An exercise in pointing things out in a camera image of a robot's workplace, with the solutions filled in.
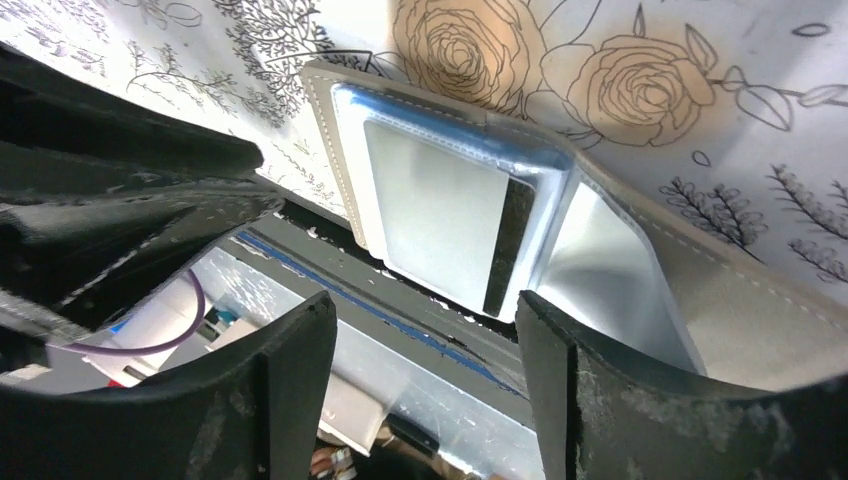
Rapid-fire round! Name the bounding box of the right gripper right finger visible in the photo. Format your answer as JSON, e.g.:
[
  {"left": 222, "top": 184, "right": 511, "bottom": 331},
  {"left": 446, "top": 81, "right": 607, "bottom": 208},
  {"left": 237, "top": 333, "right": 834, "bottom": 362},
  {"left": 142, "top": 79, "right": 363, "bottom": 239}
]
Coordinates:
[{"left": 516, "top": 291, "right": 847, "bottom": 479}]

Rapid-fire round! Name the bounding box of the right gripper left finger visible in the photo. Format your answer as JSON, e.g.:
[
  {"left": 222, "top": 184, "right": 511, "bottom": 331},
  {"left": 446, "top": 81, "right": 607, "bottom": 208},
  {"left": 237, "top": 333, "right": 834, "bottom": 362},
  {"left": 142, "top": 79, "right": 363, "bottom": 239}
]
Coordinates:
[{"left": 1, "top": 292, "right": 337, "bottom": 479}]

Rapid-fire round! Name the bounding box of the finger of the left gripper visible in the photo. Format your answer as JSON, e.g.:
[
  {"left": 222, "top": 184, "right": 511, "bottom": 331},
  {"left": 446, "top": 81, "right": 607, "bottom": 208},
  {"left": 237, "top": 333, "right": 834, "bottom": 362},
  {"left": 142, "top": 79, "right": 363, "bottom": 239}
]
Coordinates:
[
  {"left": 1, "top": 49, "right": 265, "bottom": 199},
  {"left": 1, "top": 185, "right": 282, "bottom": 331}
]

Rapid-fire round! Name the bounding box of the single thin credit card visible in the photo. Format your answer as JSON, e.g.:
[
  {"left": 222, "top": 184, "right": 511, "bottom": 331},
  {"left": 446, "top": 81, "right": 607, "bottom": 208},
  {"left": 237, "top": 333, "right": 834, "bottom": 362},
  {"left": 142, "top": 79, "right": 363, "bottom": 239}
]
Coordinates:
[{"left": 363, "top": 120, "right": 535, "bottom": 317}]

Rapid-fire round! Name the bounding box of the beige leather card holder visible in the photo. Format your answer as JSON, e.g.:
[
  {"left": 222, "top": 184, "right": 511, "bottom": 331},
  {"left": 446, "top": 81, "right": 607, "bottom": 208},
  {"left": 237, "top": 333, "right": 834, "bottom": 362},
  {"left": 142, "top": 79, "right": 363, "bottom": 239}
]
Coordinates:
[{"left": 301, "top": 61, "right": 847, "bottom": 390}]

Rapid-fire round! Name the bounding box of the floral tablecloth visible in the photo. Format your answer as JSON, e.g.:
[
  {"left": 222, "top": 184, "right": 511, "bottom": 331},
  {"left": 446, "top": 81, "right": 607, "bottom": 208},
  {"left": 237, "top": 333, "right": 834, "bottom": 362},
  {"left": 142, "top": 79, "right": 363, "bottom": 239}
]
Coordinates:
[{"left": 1, "top": 1, "right": 847, "bottom": 301}]

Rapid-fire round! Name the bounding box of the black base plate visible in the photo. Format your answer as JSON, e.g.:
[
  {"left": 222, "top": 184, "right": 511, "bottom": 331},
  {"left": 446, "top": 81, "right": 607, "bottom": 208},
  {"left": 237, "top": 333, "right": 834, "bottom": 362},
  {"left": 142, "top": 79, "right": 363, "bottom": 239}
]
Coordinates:
[{"left": 229, "top": 202, "right": 533, "bottom": 427}]

